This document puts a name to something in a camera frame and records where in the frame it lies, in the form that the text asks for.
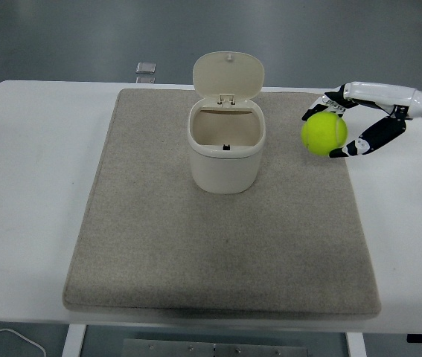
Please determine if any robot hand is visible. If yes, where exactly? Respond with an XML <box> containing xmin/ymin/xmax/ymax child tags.
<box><xmin>301</xmin><ymin>80</ymin><xmax>422</xmax><ymax>159</ymax></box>

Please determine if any yellow-green tennis ball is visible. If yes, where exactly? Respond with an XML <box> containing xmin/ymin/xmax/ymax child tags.
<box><xmin>301</xmin><ymin>112</ymin><xmax>348</xmax><ymax>156</ymax></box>

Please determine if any cream bin with flip lid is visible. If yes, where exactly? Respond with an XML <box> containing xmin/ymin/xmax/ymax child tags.
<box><xmin>186</xmin><ymin>51</ymin><xmax>266</xmax><ymax>195</ymax></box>

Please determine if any beige-grey fabric mat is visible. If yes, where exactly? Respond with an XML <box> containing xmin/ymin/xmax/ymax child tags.
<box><xmin>61</xmin><ymin>88</ymin><xmax>382</xmax><ymax>320</ymax></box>

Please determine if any white table leg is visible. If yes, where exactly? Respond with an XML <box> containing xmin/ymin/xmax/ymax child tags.
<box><xmin>63</xmin><ymin>324</ymin><xmax>87</xmax><ymax>357</ymax></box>
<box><xmin>345</xmin><ymin>330</ymin><xmax>367</xmax><ymax>357</ymax></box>

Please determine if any grey metal plate with screws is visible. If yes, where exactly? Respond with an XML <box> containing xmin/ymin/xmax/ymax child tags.
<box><xmin>121</xmin><ymin>338</ymin><xmax>310</xmax><ymax>357</ymax></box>

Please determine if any white cable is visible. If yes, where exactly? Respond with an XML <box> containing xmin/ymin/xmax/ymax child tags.
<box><xmin>0</xmin><ymin>327</ymin><xmax>46</xmax><ymax>357</ymax></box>

